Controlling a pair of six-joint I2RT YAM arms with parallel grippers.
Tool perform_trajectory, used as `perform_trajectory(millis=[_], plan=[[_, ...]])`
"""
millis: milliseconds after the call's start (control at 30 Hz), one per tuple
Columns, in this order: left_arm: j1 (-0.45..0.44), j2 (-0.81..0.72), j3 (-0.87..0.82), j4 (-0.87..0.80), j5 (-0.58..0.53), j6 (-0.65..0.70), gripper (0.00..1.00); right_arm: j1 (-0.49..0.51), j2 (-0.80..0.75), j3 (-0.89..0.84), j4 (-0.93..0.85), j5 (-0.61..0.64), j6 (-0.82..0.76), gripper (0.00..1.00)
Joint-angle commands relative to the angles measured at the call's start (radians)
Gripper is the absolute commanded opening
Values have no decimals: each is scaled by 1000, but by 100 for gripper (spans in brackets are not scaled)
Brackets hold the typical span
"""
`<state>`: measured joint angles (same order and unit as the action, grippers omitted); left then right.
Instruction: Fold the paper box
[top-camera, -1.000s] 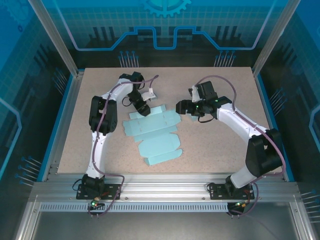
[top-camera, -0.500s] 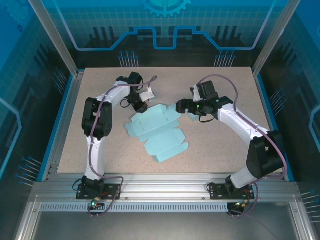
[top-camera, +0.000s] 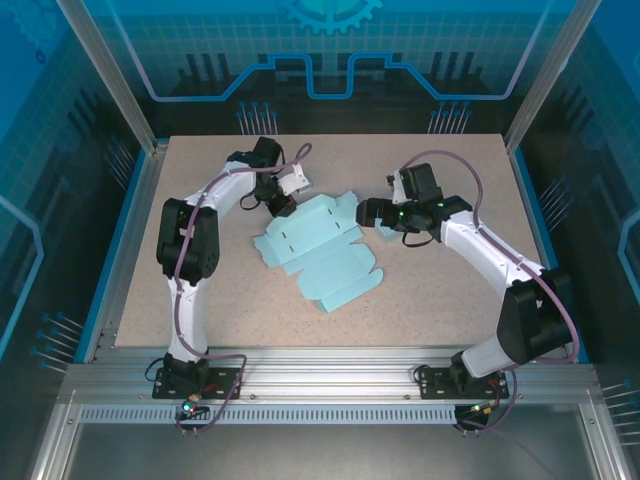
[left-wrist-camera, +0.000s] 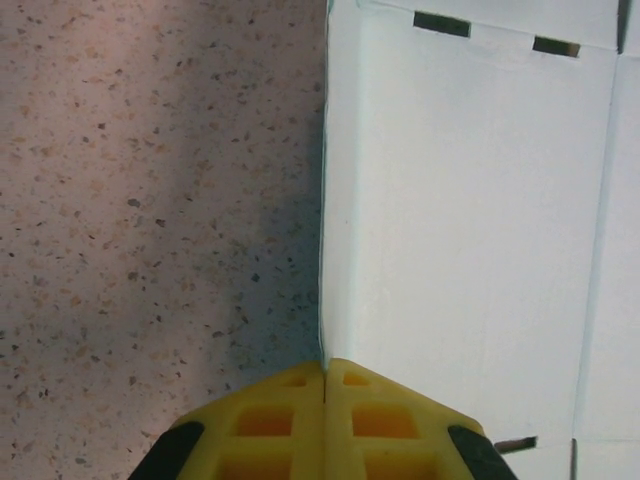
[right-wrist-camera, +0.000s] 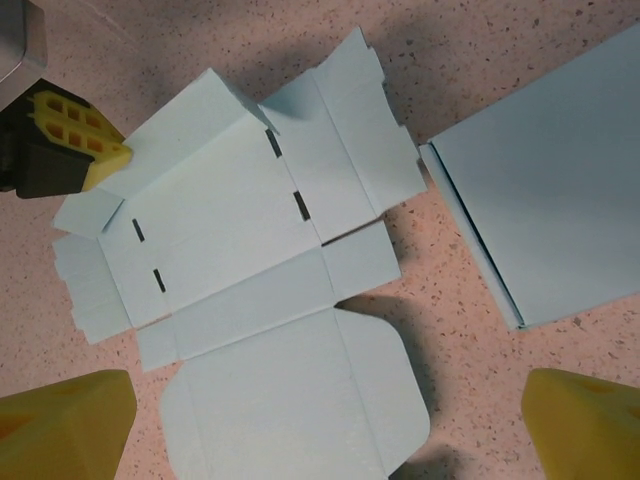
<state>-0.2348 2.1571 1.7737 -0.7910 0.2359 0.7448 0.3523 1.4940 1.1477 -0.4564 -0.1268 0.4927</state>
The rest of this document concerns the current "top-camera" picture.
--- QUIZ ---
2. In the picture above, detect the light blue paper box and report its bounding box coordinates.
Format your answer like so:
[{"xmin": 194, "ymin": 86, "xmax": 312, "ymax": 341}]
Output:
[
  {"xmin": 377, "ymin": 222, "xmax": 403, "ymax": 246},
  {"xmin": 251, "ymin": 193, "xmax": 385, "ymax": 315}
]

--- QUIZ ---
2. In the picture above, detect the blue table side strip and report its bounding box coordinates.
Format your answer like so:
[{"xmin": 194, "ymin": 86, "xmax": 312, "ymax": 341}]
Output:
[
  {"xmin": 72, "ymin": 148, "xmax": 152, "ymax": 364},
  {"xmin": 507, "ymin": 147, "xmax": 592, "ymax": 365}
]

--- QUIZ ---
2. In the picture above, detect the grey metal bottom plate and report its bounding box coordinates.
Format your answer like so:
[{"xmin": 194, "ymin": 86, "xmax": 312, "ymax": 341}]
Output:
[{"xmin": 62, "ymin": 422, "xmax": 601, "ymax": 480}]

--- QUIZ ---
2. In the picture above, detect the aluminium frame post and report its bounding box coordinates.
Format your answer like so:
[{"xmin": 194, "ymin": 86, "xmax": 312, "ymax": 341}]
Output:
[
  {"xmin": 501, "ymin": 0, "xmax": 597, "ymax": 155},
  {"xmin": 53, "ymin": 0, "xmax": 170, "ymax": 157}
]

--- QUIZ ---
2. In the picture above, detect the wide aluminium frame rail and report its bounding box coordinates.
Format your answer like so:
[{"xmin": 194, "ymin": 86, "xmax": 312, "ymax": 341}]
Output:
[{"xmin": 58, "ymin": 346, "xmax": 604, "ymax": 407}]

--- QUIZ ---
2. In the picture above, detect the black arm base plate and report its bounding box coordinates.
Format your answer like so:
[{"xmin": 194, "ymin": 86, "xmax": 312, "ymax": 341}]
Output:
[
  {"xmin": 151, "ymin": 366, "xmax": 245, "ymax": 401},
  {"xmin": 416, "ymin": 364, "xmax": 511, "ymax": 401}
]

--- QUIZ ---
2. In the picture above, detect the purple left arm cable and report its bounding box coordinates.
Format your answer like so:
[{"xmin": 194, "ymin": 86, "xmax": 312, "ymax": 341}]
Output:
[{"xmin": 172, "ymin": 143, "xmax": 314, "ymax": 440}]

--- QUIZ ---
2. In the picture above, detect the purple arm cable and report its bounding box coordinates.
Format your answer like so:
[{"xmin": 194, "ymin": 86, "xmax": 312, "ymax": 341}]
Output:
[
  {"xmin": 172, "ymin": 143, "xmax": 314, "ymax": 440},
  {"xmin": 399, "ymin": 148, "xmax": 581, "ymax": 437}
]

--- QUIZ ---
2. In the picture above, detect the slotted grey cable duct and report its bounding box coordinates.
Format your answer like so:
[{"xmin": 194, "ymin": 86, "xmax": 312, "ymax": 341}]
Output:
[{"xmin": 78, "ymin": 404, "xmax": 461, "ymax": 426}]

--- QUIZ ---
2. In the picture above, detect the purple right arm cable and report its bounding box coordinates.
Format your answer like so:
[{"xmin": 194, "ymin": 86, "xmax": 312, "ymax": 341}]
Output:
[{"xmin": 399, "ymin": 148, "xmax": 581, "ymax": 437}]

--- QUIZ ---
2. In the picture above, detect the aluminium frame beam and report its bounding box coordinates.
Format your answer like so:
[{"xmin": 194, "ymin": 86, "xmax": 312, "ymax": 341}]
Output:
[
  {"xmin": 579, "ymin": 387, "xmax": 634, "ymax": 480},
  {"xmin": 27, "ymin": 387, "xmax": 84, "ymax": 480}
]

